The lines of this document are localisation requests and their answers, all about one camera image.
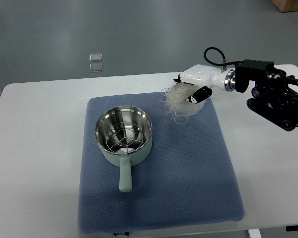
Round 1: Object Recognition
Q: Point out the white vermicelli nest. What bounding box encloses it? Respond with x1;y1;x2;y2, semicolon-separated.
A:
161;83;207;124

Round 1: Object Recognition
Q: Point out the cardboard box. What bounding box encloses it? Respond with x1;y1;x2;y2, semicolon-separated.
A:
271;0;298;13

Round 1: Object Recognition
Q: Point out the wire steaming rack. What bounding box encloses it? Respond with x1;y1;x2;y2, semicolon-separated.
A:
105;122;145;154

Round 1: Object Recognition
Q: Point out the blue textured mat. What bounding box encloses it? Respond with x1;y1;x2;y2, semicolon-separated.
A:
78;92;245;234

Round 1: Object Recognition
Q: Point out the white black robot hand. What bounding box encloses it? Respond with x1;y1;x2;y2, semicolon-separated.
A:
174;64;235;104

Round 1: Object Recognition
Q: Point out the upper metal floor plate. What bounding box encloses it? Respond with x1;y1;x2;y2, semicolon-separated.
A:
89;53;102;62

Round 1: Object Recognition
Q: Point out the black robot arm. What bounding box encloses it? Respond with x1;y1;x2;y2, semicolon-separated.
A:
204;47;298;131

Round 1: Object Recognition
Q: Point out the mint green steel pot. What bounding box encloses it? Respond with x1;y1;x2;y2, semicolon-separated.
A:
95;106;153;193

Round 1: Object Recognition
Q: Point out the white table leg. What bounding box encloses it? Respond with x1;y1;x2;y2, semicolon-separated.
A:
248;229;262;238

